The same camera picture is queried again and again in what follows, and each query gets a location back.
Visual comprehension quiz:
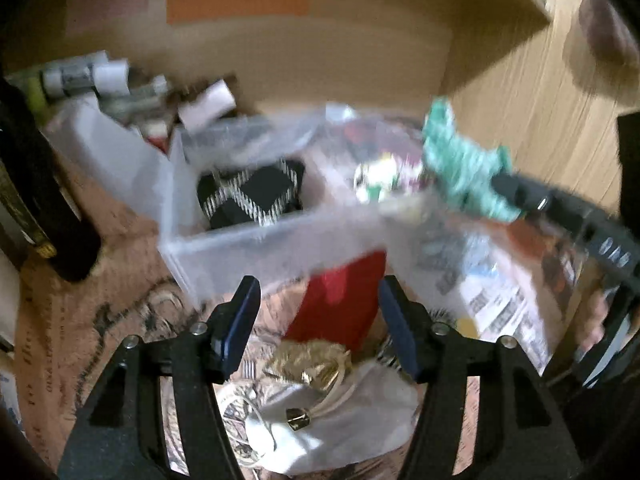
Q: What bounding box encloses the pink sticky note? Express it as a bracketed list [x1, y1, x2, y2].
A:
[64, 0, 181, 36]

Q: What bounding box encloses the clear plastic storage box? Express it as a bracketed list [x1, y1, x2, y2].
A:
[160, 107, 390, 304]

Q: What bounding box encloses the black pouch with chain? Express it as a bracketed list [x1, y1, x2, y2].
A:
[196, 158, 306, 230]

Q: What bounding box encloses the dark wine bottle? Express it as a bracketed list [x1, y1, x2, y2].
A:
[1, 80, 101, 283]

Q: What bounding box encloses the stack of newspapers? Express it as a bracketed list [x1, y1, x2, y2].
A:
[8, 49, 174, 126]

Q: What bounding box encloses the white drawstring pouch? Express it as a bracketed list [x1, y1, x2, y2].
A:
[217, 339, 421, 476]

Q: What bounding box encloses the orange sticky note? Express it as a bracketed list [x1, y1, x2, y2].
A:
[166, 0, 310, 25]

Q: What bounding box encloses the pink curtain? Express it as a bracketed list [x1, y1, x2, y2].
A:
[578, 0, 639, 70]

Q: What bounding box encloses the small white box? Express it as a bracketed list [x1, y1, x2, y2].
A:
[178, 79, 236, 132]

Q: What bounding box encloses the green fabric scrunchie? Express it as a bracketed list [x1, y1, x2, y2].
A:
[422, 96, 521, 223]

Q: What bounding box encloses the white plastic sheet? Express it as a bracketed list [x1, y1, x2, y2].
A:
[43, 96, 171, 222]

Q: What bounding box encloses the vintage print table mat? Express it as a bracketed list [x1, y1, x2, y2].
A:
[14, 159, 482, 480]

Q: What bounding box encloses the yellow ball with chain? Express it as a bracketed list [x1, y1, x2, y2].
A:
[454, 316, 480, 339]

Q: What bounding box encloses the red fabric pouch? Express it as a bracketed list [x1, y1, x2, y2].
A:
[284, 250, 386, 352]

